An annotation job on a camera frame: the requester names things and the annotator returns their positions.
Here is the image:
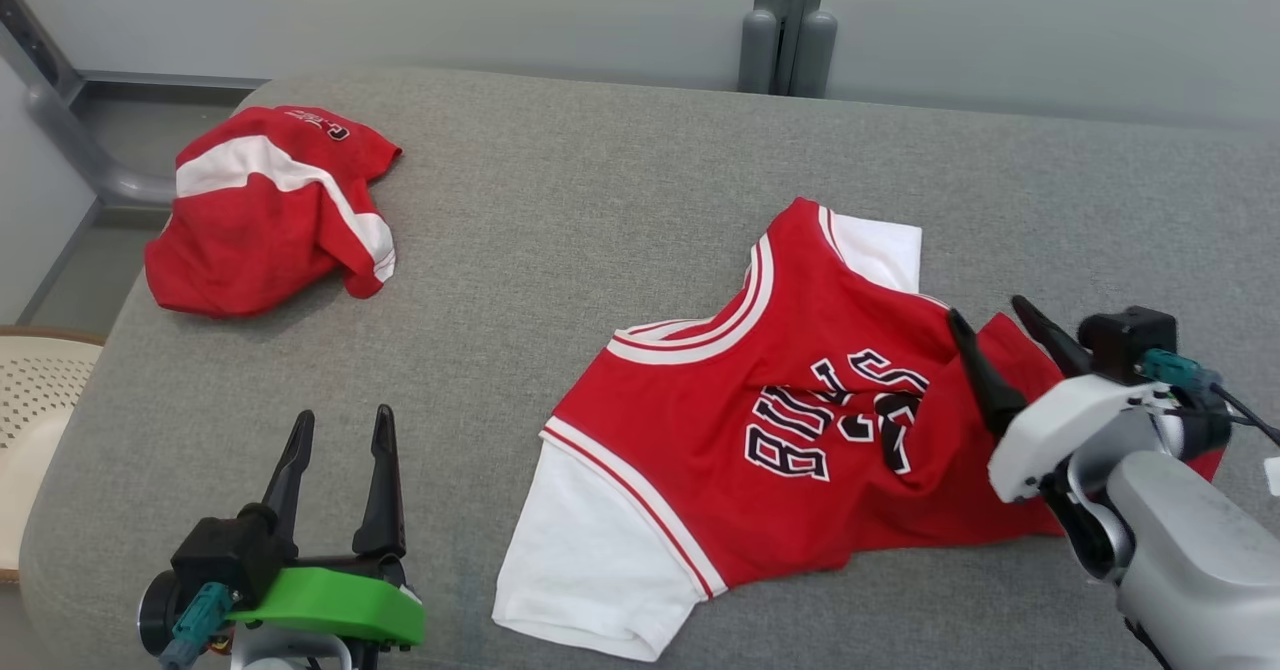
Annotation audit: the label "red Bulls basketball jersey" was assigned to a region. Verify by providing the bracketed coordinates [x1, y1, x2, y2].
[492, 197, 1227, 663]

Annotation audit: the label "beige perforated laundry basket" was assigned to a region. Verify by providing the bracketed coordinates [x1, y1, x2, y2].
[0, 325, 106, 583]

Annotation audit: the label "grey slanted metal frame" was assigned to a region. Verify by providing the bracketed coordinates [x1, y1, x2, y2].
[0, 0, 267, 207]

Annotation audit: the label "grey double metal post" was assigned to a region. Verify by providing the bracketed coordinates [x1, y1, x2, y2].
[738, 0, 839, 99]

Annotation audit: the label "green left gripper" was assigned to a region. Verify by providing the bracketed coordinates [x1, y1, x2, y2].
[228, 404, 426, 648]

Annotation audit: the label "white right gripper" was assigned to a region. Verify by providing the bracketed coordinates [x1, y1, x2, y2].
[947, 295, 1181, 504]

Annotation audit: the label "black cable with teal plug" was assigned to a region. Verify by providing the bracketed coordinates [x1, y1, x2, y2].
[1140, 348, 1280, 448]
[158, 582, 237, 670]

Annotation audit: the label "red shorts with white stripe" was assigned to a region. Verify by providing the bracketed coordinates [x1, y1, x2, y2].
[143, 105, 403, 319]

